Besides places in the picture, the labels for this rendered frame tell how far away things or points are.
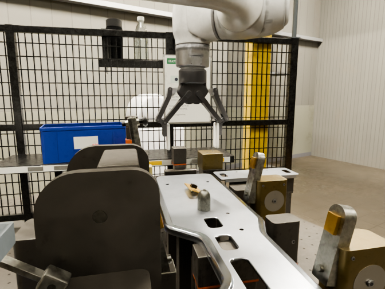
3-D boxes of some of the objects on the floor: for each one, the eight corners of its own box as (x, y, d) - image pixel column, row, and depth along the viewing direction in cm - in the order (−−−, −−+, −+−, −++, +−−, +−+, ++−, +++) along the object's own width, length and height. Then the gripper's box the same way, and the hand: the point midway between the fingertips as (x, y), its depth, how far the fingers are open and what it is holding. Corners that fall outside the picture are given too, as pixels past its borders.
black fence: (293, 327, 160) (311, 36, 134) (-139, 410, 117) (-231, 7, 92) (279, 308, 173) (295, 41, 148) (-112, 378, 131) (-185, 19, 105)
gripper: (145, 66, 69) (148, 152, 73) (242, 68, 75) (239, 149, 78) (144, 69, 77) (146, 147, 80) (232, 70, 82) (230, 144, 85)
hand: (192, 144), depth 79 cm, fingers open, 13 cm apart
